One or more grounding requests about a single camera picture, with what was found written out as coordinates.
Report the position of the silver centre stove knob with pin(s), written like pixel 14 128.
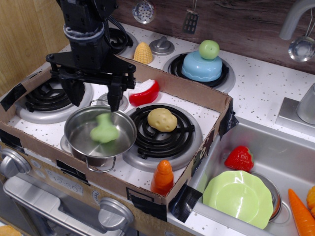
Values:
pixel 103 100

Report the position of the silver left oven knob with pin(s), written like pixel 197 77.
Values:
pixel 13 163

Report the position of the back right black burner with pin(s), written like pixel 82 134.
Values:
pixel 224 83

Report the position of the orange toy carrot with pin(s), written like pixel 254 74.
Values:
pixel 304 221

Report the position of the silver oven door handle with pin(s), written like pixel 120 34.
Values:
pixel 49 206

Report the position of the metal bowl under plate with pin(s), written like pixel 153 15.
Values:
pixel 276 197

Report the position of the light green toy plate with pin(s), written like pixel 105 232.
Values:
pixel 240 195

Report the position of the brown cardboard fence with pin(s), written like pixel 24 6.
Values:
pixel 181 199

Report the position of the hanging metal ladle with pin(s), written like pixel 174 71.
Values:
pixel 302 49

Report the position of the grey toy faucet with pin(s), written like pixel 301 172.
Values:
pixel 293 114

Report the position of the orange toy at corner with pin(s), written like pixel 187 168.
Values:
pixel 7 230

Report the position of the front right black burner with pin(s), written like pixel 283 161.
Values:
pixel 152 146

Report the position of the stainless steel pot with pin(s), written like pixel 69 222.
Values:
pixel 98 157

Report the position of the green toy broccoli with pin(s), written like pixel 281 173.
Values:
pixel 105 131

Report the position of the silver sink basin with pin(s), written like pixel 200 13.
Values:
pixel 287 161

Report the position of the orange toy carrot bottle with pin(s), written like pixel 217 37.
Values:
pixel 163 178

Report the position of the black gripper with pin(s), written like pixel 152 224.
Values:
pixel 92 62

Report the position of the silver stove knob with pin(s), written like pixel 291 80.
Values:
pixel 103 100
pixel 162 46

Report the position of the silver back stove knob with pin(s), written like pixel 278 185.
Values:
pixel 162 46

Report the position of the light blue toy bowl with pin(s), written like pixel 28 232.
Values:
pixel 202 70

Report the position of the hanging metal spatula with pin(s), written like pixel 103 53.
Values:
pixel 191 19

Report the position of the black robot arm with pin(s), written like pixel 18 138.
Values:
pixel 87 21

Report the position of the red white toy cheese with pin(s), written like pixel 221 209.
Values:
pixel 144 93

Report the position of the red toy strawberry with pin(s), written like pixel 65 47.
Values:
pixel 240 159

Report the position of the silver right oven knob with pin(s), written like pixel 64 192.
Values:
pixel 113 215

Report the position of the silver oven knob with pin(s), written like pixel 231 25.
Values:
pixel 113 215
pixel 13 163

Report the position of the yellow toy corn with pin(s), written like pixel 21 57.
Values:
pixel 143 53

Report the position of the yellow toy potato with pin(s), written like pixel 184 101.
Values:
pixel 162 120

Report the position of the front left black burner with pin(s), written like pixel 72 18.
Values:
pixel 49 104

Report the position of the green toy apple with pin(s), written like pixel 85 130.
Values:
pixel 209 49

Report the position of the hanging metal skimmer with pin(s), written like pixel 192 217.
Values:
pixel 144 11

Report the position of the orange toy pepper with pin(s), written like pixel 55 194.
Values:
pixel 311 201

